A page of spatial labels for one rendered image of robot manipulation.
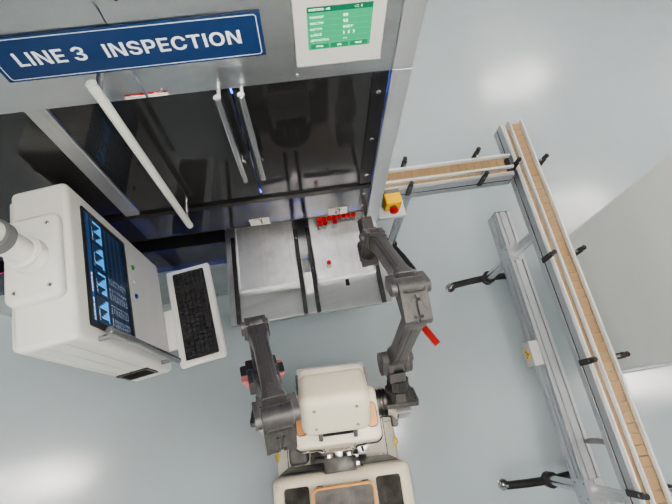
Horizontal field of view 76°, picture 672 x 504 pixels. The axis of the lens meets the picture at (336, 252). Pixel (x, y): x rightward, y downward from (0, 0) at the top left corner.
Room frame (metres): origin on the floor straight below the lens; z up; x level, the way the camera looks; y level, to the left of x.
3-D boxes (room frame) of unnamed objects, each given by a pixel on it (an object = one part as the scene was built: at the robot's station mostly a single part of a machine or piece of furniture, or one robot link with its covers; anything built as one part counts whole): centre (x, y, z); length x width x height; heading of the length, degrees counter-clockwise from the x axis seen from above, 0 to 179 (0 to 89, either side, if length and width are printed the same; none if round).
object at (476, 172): (1.14, -0.50, 0.92); 0.69 x 0.16 x 0.16; 101
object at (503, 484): (-0.22, -1.18, 0.07); 0.50 x 0.08 x 0.14; 101
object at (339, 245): (0.78, -0.02, 0.90); 0.34 x 0.26 x 0.04; 12
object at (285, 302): (0.68, 0.14, 0.87); 0.70 x 0.48 x 0.02; 101
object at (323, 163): (0.87, 0.08, 1.51); 0.43 x 0.01 x 0.59; 101
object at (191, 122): (0.79, 0.53, 1.51); 0.47 x 0.01 x 0.59; 101
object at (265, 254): (0.72, 0.32, 0.90); 0.34 x 0.26 x 0.04; 11
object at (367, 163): (0.90, -0.11, 1.40); 0.04 x 0.01 x 0.80; 101
